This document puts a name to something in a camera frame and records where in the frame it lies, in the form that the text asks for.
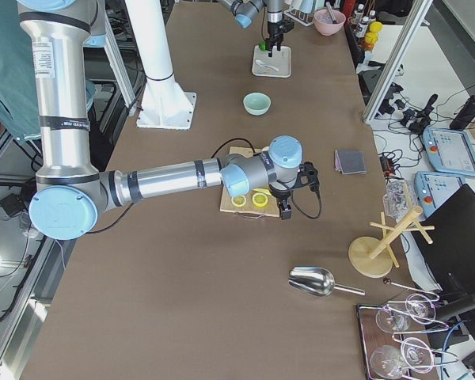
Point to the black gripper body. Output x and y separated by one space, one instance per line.
280 193
274 28

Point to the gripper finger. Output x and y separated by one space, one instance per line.
279 41
285 210
271 42

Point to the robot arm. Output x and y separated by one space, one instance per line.
244 13
71 190

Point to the pink bowl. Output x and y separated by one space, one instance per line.
324 23

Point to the light green ceramic bowl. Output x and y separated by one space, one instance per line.
256 104

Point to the wooden cutting board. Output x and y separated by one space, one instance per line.
271 210

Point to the yellow plastic knife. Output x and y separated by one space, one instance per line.
262 190

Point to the lemon half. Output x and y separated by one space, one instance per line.
259 199

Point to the beige rabbit serving tray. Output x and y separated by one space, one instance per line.
280 59

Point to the lemon slice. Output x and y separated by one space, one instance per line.
238 201

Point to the folded grey cloth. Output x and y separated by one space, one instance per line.
350 162

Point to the metal scoop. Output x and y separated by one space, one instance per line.
318 281

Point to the wooden mug tree stand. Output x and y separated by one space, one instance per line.
374 257

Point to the lower teach pendant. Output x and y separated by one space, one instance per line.
434 188

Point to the teach pendant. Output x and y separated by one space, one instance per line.
434 188
449 151

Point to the black glass rack tray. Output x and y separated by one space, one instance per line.
371 336

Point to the wine glass far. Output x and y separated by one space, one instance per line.
398 316

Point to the wine glass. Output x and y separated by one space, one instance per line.
412 357
398 316

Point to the upper teach pendant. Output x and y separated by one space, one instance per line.
449 151

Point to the black laptop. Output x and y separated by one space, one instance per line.
451 255

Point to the wine glass near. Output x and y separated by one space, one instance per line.
412 357

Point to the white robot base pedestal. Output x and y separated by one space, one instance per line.
164 104

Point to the aluminium frame post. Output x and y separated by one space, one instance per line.
408 31

